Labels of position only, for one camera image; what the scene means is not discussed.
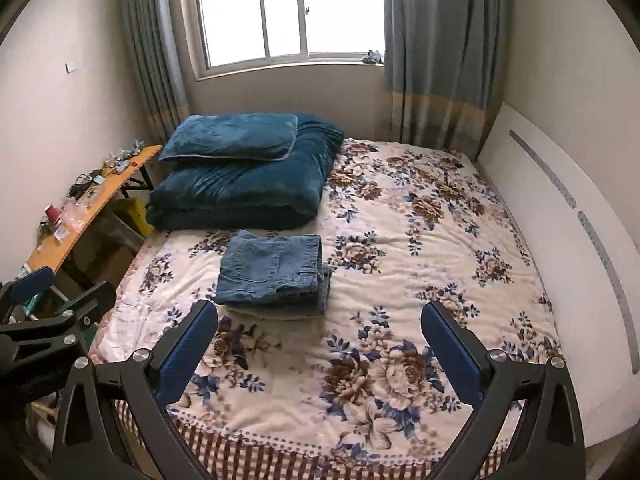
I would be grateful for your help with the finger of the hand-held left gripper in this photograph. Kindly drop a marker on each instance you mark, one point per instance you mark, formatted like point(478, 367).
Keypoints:
point(70, 317)
point(32, 281)

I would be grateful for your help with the white wall plate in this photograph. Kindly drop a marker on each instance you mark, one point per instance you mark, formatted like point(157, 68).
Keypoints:
point(74, 66)

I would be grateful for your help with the assorted small desk items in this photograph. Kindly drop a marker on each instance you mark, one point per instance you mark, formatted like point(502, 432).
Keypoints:
point(115, 165)

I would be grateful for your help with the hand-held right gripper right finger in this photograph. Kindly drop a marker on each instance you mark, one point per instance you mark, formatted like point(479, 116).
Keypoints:
point(450, 355)

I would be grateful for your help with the floral bedspread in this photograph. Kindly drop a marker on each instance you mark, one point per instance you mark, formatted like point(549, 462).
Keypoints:
point(400, 260)

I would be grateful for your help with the teal cloth on windowsill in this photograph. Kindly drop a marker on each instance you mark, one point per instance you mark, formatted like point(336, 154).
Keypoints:
point(373, 57)

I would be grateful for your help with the grey striped curtain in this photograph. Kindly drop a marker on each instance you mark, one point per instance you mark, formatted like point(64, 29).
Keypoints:
point(142, 60)
point(440, 50)

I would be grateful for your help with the red cup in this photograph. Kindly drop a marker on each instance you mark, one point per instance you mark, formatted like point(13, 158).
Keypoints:
point(51, 213)

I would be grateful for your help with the blue denim pants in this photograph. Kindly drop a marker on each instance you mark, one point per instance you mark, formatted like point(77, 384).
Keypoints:
point(265, 260)

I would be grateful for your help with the blue velvet pillow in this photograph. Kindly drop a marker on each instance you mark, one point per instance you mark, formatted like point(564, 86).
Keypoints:
point(230, 135)

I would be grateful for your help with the wooden desk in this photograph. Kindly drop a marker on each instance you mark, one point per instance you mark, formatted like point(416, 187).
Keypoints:
point(90, 220)

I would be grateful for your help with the blue folded quilt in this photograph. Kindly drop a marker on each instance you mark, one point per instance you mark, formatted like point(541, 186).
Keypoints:
point(250, 190)

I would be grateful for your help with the silver metal pipe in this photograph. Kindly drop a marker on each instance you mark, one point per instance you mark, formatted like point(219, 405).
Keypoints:
point(167, 25)

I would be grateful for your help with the yellow box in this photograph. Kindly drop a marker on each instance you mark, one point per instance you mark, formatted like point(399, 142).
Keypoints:
point(132, 215)

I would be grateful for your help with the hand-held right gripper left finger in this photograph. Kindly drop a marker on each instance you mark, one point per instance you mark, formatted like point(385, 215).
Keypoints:
point(185, 355)

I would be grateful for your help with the window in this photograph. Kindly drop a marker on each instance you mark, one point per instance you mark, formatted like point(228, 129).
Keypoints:
point(280, 10)

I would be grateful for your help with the white headboard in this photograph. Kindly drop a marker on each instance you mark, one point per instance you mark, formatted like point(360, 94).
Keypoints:
point(530, 200)

